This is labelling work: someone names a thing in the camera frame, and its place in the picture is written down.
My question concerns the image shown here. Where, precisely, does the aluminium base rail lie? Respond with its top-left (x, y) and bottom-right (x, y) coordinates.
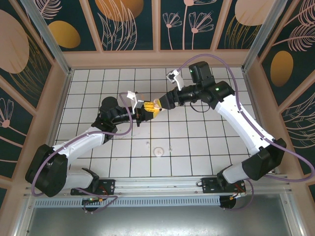
top-left (23, 173), bottom-right (292, 197)

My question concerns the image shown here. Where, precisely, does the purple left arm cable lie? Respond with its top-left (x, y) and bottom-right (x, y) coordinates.
top-left (31, 92), bottom-right (135, 213)

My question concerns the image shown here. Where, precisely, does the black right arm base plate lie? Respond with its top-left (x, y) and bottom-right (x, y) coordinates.
top-left (201, 176), bottom-right (247, 195)

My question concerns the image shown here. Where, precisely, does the perforated grey cable duct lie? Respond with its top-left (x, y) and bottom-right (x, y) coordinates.
top-left (34, 196), bottom-right (221, 208)

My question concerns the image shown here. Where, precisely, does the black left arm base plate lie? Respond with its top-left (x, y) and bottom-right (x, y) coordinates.
top-left (70, 178), bottom-right (116, 196)

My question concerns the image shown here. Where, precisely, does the yellow power connector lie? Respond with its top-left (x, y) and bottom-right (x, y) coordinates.
top-left (230, 191), bottom-right (247, 200)

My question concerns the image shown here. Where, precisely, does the grey metal base sheet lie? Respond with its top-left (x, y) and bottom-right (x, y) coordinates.
top-left (24, 194), bottom-right (300, 236)

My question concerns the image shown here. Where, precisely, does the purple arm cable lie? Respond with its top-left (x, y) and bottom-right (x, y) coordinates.
top-left (176, 54), bottom-right (315, 212)
top-left (31, 92), bottom-right (135, 213)

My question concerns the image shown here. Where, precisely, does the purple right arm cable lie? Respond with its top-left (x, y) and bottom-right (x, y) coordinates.
top-left (176, 54), bottom-right (315, 212)

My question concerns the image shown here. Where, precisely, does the aluminium side rail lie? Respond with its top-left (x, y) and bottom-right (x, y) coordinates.
top-left (44, 68), bottom-right (74, 160)
top-left (242, 68), bottom-right (280, 175)

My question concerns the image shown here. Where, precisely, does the aluminium frame post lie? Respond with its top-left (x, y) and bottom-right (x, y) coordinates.
top-left (241, 0), bottom-right (295, 73)
top-left (19, 0), bottom-right (74, 76)

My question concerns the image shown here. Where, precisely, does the small circuit board with LED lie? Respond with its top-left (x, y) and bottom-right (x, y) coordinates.
top-left (82, 196), bottom-right (105, 207)

